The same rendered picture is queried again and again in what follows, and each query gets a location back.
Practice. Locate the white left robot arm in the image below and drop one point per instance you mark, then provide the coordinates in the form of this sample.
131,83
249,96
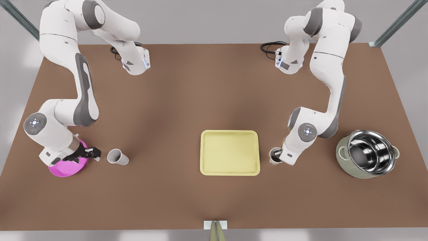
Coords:
329,67

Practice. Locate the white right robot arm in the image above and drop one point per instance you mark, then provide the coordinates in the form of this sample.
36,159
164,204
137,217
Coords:
83,97

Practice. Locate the green steel-lined pot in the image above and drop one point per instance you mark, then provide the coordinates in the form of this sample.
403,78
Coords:
367,154

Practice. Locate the magenta round plate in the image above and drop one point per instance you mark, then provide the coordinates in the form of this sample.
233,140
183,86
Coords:
71,164

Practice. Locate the yellow rectangular tray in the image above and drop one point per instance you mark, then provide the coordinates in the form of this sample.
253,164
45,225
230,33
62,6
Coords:
230,153

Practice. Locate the silver frame post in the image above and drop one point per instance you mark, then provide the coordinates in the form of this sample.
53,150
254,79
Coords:
20,18
398,23
216,231

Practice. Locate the white IKEA cup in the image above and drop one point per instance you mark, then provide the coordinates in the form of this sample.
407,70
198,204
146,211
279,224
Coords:
117,157
273,159

